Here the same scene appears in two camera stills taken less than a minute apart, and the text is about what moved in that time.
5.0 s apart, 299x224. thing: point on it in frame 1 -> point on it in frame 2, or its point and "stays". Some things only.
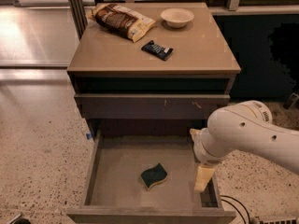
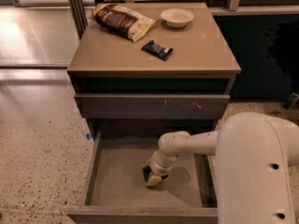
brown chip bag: (120, 21) stays
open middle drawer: (114, 193) stays
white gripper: (202, 149) -> (158, 169)
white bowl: (176, 17) stays
